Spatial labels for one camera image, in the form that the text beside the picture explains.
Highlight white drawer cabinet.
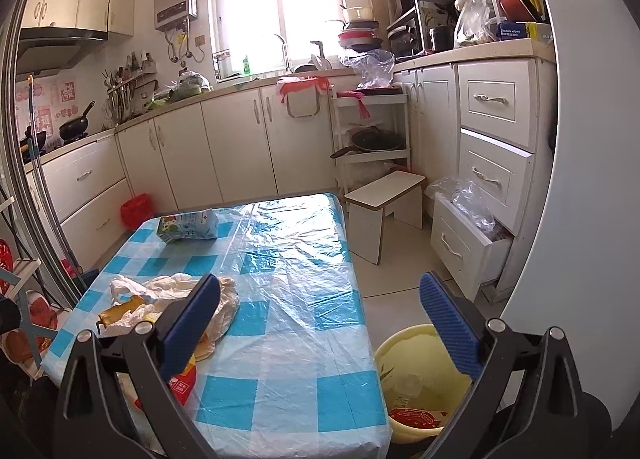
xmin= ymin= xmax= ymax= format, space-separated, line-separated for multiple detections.
xmin=395 ymin=57 xmax=556 ymax=301

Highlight small white step stool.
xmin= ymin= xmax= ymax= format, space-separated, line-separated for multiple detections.
xmin=345 ymin=171 xmax=426 ymax=265

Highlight grey refrigerator door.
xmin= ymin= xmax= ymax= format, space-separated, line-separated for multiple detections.
xmin=503 ymin=0 xmax=639 ymax=424

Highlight mop handle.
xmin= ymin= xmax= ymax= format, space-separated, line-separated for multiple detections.
xmin=25 ymin=73 xmax=87 ymax=290

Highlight range hood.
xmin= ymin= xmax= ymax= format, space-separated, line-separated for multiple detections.
xmin=16 ymin=27 xmax=108 ymax=79

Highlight red bag on cabinet door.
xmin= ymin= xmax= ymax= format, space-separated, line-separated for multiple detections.
xmin=277 ymin=76 xmax=331 ymax=103

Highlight blue checkered tablecloth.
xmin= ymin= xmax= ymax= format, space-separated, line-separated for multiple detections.
xmin=42 ymin=194 xmax=390 ymax=458

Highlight open white drawer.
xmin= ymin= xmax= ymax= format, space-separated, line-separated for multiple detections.
xmin=431 ymin=193 xmax=512 ymax=301

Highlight white tissue paper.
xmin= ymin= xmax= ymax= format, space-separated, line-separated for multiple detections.
xmin=100 ymin=273 xmax=240 ymax=361

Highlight white plastic bag on counter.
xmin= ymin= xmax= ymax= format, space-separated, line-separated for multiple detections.
xmin=454 ymin=0 xmax=497 ymax=49

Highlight white lower kitchen cabinets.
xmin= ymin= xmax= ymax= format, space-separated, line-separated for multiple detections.
xmin=42 ymin=76 xmax=354 ymax=269

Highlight red plastic basket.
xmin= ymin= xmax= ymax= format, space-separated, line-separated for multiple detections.
xmin=120 ymin=194 xmax=154 ymax=231

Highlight blue box on counter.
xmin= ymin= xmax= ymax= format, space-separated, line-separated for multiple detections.
xmin=497 ymin=22 xmax=528 ymax=41

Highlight clear plastic bag on counter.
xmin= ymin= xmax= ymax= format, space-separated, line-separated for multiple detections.
xmin=340 ymin=49 xmax=396 ymax=90

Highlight red saucepan on shelf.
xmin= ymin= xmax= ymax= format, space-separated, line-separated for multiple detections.
xmin=500 ymin=0 xmax=542 ymax=23

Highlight black wok on stove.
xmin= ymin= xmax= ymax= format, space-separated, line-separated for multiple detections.
xmin=58 ymin=101 xmax=96 ymax=143

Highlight black frying pan on rack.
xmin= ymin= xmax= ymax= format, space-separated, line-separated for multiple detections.
xmin=330 ymin=126 xmax=406 ymax=159

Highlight clear plastic bags in drawer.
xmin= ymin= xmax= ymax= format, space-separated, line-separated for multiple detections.
xmin=425 ymin=176 xmax=500 ymax=237

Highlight white tiered kitchen rack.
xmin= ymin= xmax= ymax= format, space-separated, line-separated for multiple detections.
xmin=331 ymin=86 xmax=411 ymax=195

